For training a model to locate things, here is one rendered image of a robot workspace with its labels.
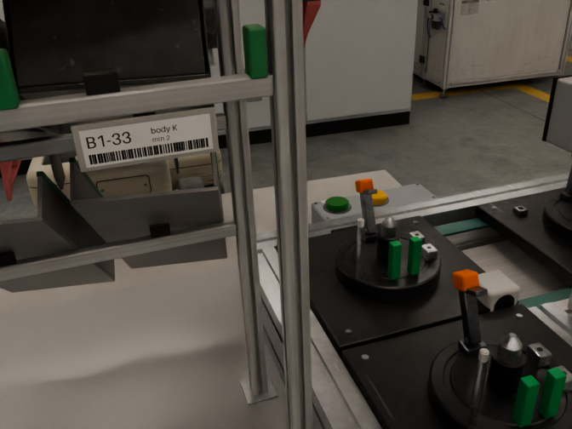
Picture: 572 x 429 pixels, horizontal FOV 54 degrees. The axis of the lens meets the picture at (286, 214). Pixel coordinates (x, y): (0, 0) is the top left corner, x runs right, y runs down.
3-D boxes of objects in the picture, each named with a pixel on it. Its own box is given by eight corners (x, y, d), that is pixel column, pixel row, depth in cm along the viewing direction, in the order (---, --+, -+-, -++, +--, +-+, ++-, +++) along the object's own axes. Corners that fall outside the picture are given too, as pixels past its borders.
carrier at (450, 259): (277, 254, 85) (272, 179, 79) (419, 225, 91) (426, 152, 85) (340, 361, 64) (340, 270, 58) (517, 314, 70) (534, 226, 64)
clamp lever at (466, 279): (459, 341, 60) (450, 271, 59) (475, 337, 60) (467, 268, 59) (479, 352, 56) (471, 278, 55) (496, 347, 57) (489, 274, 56)
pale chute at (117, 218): (130, 269, 76) (128, 237, 77) (227, 258, 78) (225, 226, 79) (69, 204, 49) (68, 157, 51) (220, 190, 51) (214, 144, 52)
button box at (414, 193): (311, 232, 100) (310, 201, 97) (416, 211, 105) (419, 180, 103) (325, 252, 94) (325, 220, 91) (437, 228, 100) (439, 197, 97)
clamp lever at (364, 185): (361, 232, 80) (354, 180, 79) (374, 230, 81) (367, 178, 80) (372, 236, 77) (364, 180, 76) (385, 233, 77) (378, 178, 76)
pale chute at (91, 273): (11, 293, 72) (11, 259, 74) (116, 281, 74) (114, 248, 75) (-126, 237, 46) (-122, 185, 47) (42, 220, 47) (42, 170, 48)
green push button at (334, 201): (322, 208, 97) (322, 198, 96) (343, 204, 98) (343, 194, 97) (330, 219, 93) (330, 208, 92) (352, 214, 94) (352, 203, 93)
